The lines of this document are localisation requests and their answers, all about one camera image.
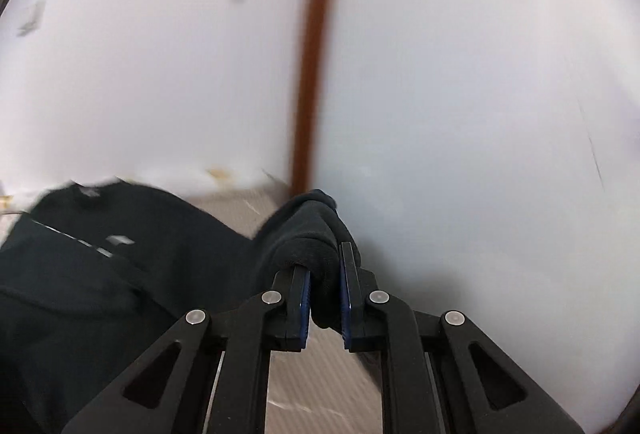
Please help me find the brown wooden door frame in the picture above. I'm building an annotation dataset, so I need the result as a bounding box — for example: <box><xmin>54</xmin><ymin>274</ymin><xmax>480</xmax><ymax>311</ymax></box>
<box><xmin>290</xmin><ymin>0</ymin><xmax>331</xmax><ymax>196</ymax></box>

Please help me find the striped quilted mattress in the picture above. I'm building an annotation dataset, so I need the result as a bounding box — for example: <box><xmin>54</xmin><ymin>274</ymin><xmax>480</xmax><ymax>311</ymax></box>
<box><xmin>188</xmin><ymin>188</ymin><xmax>383</xmax><ymax>433</ymax></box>

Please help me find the white wall switch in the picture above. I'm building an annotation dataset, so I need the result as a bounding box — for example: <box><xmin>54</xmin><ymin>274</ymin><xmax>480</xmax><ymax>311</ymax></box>
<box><xmin>16</xmin><ymin>0</ymin><xmax>47</xmax><ymax>38</ymax></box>

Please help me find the white rolled paper with lemons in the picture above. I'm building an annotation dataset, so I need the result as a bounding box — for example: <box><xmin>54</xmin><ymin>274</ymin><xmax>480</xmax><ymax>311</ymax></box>
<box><xmin>1</xmin><ymin>166</ymin><xmax>288</xmax><ymax>214</ymax></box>

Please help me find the black sweatshirt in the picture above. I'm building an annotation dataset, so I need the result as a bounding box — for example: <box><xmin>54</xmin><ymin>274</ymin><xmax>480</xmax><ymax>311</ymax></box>
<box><xmin>1</xmin><ymin>182</ymin><xmax>352</xmax><ymax>433</ymax></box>

